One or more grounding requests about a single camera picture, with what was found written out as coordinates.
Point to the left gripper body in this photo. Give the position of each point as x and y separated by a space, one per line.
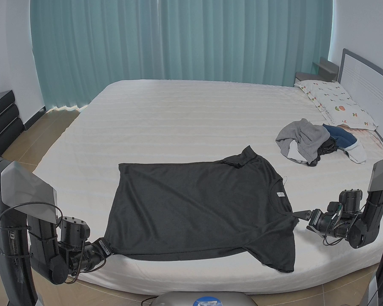
99 253

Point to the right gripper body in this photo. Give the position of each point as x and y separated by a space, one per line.
325 225

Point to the black T-shirt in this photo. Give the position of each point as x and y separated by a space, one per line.
194 202

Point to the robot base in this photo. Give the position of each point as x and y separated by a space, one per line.
178 300

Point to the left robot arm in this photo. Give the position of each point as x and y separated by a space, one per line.
22 190

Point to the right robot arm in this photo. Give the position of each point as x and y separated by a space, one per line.
370 215

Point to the pile of clothes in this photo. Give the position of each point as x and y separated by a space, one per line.
303 135

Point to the bed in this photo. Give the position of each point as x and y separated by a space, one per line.
178 113

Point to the white printed pillow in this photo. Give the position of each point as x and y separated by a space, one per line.
338 102

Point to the grey bedside table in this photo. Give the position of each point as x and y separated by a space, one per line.
327 65

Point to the black chest of drawers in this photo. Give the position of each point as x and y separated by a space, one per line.
0 119

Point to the blue-green curtain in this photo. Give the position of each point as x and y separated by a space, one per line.
92 37
242 27

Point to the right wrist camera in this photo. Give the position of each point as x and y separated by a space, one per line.
332 208

